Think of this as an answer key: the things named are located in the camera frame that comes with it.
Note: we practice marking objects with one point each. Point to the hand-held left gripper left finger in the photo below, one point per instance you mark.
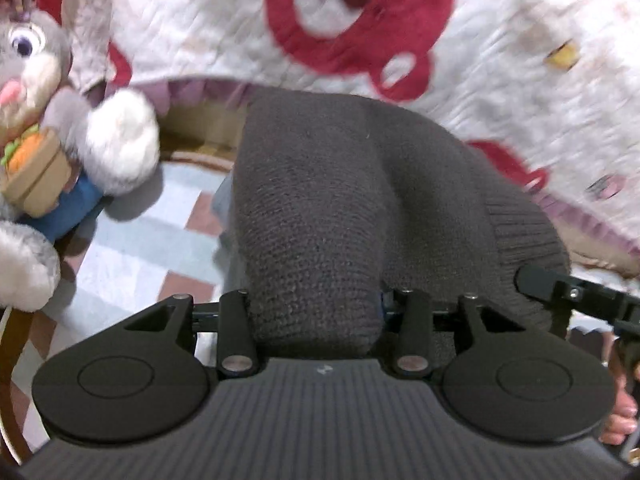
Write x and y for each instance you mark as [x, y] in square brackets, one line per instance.
[235, 312]

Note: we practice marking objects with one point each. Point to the white quilted bear-print bedspread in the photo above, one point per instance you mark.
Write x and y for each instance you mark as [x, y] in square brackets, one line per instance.
[200, 20]

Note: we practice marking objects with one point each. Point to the person's right hand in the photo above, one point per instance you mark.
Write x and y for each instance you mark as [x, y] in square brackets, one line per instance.
[622, 420]

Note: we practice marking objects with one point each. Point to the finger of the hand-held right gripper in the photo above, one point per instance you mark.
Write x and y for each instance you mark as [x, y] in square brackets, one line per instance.
[550, 282]

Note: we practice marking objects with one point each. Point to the dark brown knitted sweater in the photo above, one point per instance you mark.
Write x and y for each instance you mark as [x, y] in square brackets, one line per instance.
[325, 210]

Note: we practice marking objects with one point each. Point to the checked floor mat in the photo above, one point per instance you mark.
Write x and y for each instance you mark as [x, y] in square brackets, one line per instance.
[140, 245]

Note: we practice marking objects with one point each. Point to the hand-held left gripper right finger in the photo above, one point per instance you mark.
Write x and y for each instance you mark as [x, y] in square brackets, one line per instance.
[412, 315]

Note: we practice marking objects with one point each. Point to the grey plush rabbit toy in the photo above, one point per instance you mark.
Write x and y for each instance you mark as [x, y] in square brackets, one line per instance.
[45, 60]

